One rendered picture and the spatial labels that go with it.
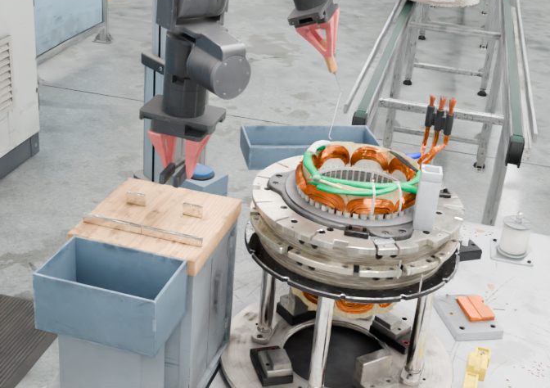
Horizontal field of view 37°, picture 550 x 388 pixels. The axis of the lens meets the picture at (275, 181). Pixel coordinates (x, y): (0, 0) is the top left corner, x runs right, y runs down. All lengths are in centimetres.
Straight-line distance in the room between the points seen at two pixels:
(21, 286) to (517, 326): 192
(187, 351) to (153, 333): 15
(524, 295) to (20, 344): 163
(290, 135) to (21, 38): 235
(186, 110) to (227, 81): 10
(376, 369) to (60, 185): 262
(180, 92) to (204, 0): 12
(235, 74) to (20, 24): 280
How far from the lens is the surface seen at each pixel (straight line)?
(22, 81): 382
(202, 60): 99
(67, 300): 107
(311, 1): 140
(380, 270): 112
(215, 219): 119
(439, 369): 140
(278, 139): 156
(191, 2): 101
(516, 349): 153
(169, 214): 120
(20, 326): 281
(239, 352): 137
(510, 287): 171
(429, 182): 113
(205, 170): 139
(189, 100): 106
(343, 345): 144
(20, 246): 327
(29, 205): 356
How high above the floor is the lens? 163
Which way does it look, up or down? 25 degrees down
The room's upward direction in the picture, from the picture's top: 5 degrees clockwise
